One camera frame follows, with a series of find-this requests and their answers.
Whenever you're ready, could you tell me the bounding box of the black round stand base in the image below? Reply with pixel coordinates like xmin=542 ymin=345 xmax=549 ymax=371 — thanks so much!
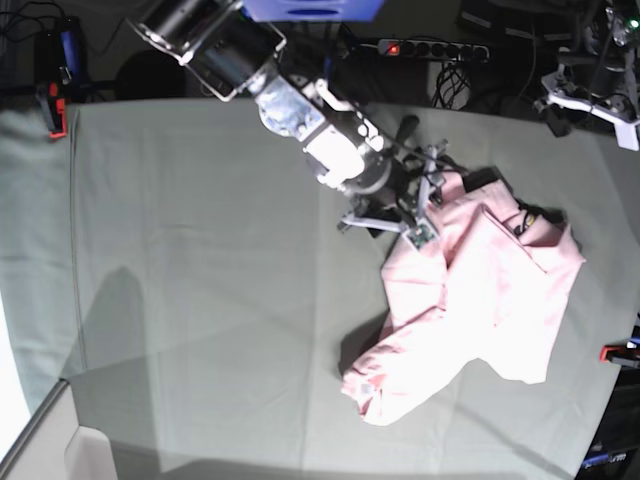
xmin=114 ymin=50 xmax=186 ymax=101

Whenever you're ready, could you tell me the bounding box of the red clamp at edge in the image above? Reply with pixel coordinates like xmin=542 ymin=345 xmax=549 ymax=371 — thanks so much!
xmin=599 ymin=343 xmax=639 ymax=369
xmin=36 ymin=82 xmax=67 ymax=139

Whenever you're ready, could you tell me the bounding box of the red clamp at right edge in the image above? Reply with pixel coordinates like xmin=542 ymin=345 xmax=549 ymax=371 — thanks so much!
xmin=599 ymin=343 xmax=639 ymax=369

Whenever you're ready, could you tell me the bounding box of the pink t-shirt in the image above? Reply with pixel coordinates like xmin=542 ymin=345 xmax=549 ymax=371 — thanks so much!
xmin=342 ymin=173 xmax=584 ymax=426

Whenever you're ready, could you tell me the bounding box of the red clamp at left edge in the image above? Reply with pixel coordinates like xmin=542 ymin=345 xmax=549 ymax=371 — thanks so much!
xmin=36 ymin=82 xmax=67 ymax=139

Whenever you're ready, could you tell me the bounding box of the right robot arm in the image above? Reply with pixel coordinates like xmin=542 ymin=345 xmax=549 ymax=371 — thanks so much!
xmin=131 ymin=1 xmax=449 ymax=245

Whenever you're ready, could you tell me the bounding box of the black power strip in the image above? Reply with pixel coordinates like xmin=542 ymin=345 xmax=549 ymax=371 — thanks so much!
xmin=377 ymin=39 xmax=491 ymax=64

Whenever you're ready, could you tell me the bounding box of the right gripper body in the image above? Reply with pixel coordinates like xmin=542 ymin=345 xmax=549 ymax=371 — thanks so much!
xmin=346 ymin=114 xmax=440 ymax=220

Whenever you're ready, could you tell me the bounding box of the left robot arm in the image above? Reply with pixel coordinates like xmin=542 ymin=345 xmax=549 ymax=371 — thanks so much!
xmin=534 ymin=1 xmax=639 ymax=152

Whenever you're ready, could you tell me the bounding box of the blue clamp handle left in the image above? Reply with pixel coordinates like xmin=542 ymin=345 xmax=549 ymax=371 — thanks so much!
xmin=60 ymin=30 xmax=82 ymax=83

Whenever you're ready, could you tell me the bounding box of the grey-green table cloth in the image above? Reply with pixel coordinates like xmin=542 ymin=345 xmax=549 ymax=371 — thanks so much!
xmin=1 ymin=100 xmax=639 ymax=479

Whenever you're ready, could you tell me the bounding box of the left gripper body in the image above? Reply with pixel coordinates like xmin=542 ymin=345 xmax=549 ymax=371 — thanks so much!
xmin=540 ymin=47 xmax=639 ymax=108

